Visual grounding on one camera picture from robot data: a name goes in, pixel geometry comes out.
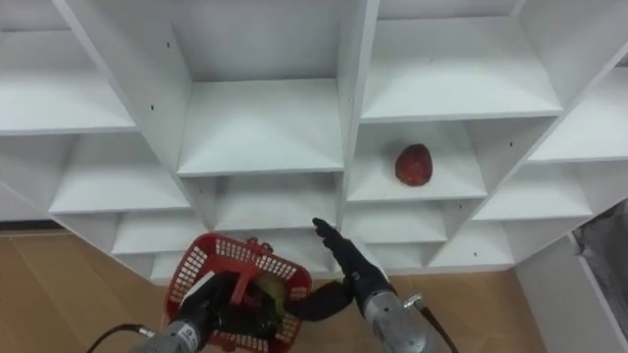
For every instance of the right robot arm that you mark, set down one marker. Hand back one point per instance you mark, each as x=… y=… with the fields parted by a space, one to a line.
x=395 y=323

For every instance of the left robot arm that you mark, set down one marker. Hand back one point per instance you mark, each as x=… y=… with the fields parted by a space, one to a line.
x=174 y=339

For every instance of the red fruit soft toy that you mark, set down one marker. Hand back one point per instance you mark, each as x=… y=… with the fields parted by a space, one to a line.
x=413 y=166

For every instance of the white shelf unit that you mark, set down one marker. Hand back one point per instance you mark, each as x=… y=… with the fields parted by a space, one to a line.
x=260 y=127

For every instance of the red plastic basket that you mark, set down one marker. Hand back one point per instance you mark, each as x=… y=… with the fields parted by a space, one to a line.
x=230 y=252

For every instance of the white cabinet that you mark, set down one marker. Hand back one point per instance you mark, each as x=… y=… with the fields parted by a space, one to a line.
x=559 y=304

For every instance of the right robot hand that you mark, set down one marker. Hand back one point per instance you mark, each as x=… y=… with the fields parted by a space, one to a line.
x=360 y=277

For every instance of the green pear soft toy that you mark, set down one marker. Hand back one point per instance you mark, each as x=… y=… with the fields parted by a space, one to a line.
x=275 y=291

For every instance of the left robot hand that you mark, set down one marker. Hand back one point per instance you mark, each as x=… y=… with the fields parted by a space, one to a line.
x=203 y=301

